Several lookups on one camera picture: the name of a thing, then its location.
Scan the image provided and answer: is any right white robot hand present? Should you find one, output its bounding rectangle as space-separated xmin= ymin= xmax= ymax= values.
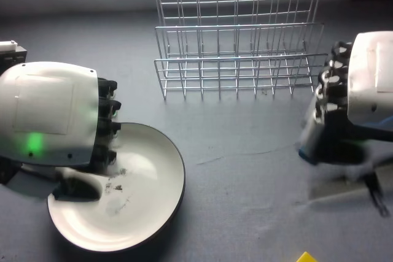
xmin=302 ymin=31 xmax=393 ymax=166

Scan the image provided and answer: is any yellow block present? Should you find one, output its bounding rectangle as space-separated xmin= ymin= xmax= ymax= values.
xmin=296 ymin=251 xmax=319 ymax=262

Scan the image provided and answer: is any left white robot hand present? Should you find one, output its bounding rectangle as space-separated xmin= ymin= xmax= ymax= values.
xmin=0 ymin=61 xmax=122 ymax=203

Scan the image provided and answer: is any blue block with two holes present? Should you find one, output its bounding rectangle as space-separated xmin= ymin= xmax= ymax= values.
xmin=297 ymin=142 xmax=323 ymax=165

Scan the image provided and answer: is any silver wire dish rack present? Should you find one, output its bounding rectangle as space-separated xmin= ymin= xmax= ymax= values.
xmin=153 ymin=0 xmax=329 ymax=101

